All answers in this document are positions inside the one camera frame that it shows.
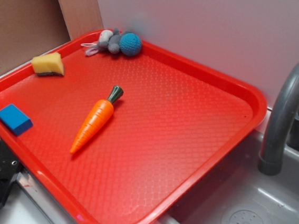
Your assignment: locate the orange toy carrot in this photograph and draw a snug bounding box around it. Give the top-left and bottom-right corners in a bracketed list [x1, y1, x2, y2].
[70, 85, 124, 154]

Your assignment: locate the red plastic tray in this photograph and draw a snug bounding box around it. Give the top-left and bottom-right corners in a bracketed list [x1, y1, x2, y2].
[0, 31, 267, 224]

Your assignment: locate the grey and blue plush toy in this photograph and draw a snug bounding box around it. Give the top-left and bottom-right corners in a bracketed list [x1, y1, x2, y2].
[81, 28, 142, 57]

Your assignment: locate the yellow sponge piece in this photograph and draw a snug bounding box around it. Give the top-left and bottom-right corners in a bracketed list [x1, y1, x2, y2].
[31, 52, 65, 76]

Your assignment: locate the grey toy sink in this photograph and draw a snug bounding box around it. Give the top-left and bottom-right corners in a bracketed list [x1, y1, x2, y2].
[159, 121, 299, 224]

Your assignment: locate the blue rectangular block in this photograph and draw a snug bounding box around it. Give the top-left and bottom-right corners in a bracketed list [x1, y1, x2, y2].
[0, 104, 33, 136]

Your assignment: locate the wooden board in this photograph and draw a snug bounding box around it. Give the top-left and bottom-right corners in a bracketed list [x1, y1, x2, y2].
[58, 0, 103, 40]

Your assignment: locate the grey toy faucet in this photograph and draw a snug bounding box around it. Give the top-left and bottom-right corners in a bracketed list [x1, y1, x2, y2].
[258, 62, 299, 176]

